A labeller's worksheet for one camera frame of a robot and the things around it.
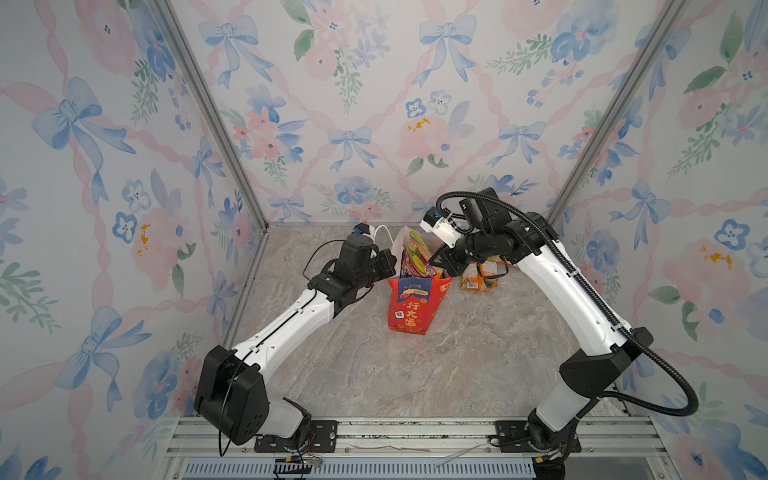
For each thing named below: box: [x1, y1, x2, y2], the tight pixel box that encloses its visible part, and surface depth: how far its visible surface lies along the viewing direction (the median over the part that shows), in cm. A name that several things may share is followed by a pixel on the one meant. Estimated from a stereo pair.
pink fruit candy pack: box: [400, 231, 445, 278], surface depth 75 cm
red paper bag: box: [387, 226, 454, 335], surface depth 80 cm
